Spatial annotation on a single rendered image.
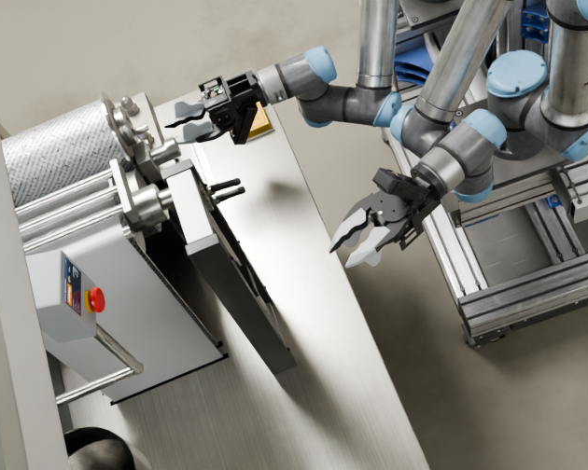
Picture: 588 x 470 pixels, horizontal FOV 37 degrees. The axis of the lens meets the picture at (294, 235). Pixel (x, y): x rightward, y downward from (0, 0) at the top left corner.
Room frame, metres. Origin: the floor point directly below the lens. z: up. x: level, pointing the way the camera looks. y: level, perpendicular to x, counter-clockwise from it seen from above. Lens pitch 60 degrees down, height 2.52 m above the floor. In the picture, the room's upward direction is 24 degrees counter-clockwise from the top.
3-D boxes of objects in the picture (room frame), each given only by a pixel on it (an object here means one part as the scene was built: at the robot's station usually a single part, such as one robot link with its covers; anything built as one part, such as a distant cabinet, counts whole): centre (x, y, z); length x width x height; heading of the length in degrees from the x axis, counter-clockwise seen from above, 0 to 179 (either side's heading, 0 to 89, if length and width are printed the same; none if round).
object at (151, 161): (1.06, 0.18, 1.05); 0.06 x 0.05 x 0.31; 88
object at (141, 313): (0.77, 0.39, 1.17); 0.34 x 0.05 x 0.54; 88
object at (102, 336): (0.55, 0.28, 1.51); 0.02 x 0.02 x 0.20
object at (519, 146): (0.99, -0.54, 0.87); 0.15 x 0.15 x 0.10
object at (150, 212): (0.85, 0.20, 1.33); 0.06 x 0.06 x 0.06; 88
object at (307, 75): (1.15, -0.16, 1.11); 0.11 x 0.08 x 0.09; 88
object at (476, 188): (0.79, -0.33, 1.12); 0.11 x 0.08 x 0.11; 20
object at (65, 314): (0.55, 0.27, 1.66); 0.07 x 0.07 x 0.10; 75
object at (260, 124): (1.25, -0.02, 0.91); 0.07 x 0.07 x 0.02; 88
